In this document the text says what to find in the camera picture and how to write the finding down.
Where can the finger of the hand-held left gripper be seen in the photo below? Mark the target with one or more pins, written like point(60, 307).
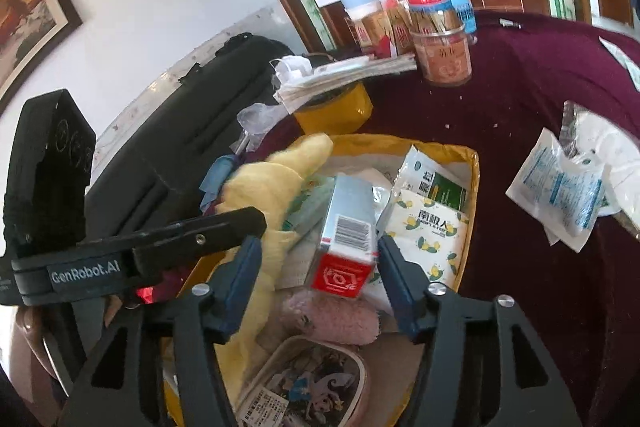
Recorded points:
point(200, 234)

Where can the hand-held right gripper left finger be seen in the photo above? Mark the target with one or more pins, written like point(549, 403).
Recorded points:
point(240, 289)

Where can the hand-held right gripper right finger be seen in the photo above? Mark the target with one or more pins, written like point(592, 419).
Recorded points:
point(400, 289)

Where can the yellow printed packet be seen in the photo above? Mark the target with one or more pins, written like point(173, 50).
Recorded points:
point(430, 242)

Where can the pink fluffy item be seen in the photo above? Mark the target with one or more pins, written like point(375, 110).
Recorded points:
point(330, 317)

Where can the yellow cloth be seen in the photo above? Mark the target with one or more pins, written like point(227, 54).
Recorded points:
point(265, 192)

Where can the red silver box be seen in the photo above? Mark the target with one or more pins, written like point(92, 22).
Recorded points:
point(345, 227)

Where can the green white packet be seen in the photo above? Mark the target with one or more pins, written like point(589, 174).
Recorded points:
point(435, 187)

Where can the teal tissue pack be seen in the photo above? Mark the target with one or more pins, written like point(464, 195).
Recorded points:
point(305, 202)

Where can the clear pink pouch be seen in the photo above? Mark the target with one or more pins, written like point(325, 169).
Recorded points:
point(305, 382)

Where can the yellow cardboard box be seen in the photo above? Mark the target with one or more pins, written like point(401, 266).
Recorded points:
point(380, 144)

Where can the white blue print packet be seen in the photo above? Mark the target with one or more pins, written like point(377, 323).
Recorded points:
point(555, 187)

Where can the white face mask packet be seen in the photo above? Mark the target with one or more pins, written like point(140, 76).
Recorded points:
point(605, 142)

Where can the person's left hand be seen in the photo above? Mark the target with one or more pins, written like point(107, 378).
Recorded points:
point(27, 337)

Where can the black bag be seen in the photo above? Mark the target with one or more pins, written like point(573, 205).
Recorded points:
point(190, 117)

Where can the clear plastic bag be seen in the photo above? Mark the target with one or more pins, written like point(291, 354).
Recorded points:
point(257, 117)

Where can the yellow tape roll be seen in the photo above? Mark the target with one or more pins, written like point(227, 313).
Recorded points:
point(335, 112)

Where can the maroon tablecloth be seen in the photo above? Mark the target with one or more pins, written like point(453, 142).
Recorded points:
point(500, 132)

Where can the white plastic bag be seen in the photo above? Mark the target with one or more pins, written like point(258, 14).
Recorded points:
point(295, 66)

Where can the stack of papers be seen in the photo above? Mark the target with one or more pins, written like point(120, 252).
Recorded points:
point(345, 69)

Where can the orange print clear cup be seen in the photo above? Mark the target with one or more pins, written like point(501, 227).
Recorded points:
point(442, 62)

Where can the white paper card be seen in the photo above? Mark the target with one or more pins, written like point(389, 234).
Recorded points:
point(625, 57)

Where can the framed wall picture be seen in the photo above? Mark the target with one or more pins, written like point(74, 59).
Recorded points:
point(30, 7)

